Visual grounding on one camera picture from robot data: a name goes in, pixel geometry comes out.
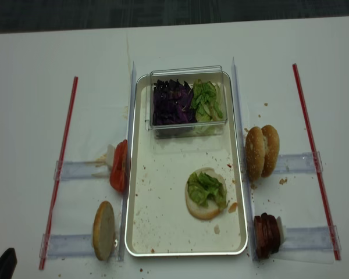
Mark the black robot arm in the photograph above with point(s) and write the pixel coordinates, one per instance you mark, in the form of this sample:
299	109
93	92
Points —
8	262

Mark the shredded purple cabbage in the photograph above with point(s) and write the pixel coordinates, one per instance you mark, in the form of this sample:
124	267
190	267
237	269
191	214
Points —
172	103

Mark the left red straw strip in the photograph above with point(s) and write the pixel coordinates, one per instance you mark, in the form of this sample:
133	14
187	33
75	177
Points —
45	241

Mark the clear holder lower left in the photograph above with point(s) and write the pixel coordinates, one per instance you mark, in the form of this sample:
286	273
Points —
54	246

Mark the bottom bun on tray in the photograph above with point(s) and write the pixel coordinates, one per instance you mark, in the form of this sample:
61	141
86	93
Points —
199	212

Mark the white rectangular metal tray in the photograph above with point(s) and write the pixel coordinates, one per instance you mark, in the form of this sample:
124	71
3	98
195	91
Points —
158	222

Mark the white paper behind patties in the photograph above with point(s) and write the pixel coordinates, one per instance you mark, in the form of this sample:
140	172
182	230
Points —
282	230

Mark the clear holder upper left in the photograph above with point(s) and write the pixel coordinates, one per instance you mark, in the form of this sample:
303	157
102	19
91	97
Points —
69	170

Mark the upright bun half left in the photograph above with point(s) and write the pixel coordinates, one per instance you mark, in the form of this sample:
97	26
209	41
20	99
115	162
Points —
103	238

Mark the sesame bun left half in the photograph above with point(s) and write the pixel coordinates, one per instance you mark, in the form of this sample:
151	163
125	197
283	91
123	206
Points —
255	153

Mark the clear holder lower right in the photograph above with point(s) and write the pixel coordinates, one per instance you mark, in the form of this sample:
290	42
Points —
309	244

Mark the clear holder upper right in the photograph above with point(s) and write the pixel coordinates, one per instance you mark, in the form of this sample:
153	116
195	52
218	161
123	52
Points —
308	162

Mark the right red straw strip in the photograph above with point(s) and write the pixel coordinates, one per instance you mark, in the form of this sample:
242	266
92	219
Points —
332	227

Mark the shredded green lettuce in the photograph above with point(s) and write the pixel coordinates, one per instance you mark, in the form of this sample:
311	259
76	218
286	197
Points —
206	101

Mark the green lettuce leaf on bun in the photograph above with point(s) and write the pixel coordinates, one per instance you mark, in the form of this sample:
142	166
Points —
203	188

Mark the red straw strip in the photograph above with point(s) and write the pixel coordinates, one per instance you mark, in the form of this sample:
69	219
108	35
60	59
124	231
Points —
45	241
332	227

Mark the red tomato slices stack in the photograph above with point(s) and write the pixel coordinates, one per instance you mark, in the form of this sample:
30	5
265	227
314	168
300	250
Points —
118	172

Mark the clear holder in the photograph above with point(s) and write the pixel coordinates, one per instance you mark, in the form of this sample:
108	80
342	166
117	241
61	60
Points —
308	162
69	170
54	246
309	244

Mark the clear plastic salad container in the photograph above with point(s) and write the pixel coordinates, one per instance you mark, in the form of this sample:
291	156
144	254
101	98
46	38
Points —
214	74

